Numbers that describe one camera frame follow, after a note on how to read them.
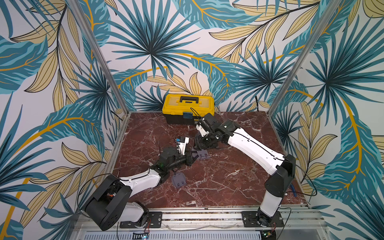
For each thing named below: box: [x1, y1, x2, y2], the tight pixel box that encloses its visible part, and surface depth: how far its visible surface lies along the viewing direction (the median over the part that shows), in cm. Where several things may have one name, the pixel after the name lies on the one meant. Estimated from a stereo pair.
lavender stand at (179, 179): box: [172, 172, 187, 188], surface depth 87 cm
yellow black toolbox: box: [162, 93, 215, 126], surface depth 103 cm
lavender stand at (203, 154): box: [196, 149, 211, 160], surface depth 75 cm
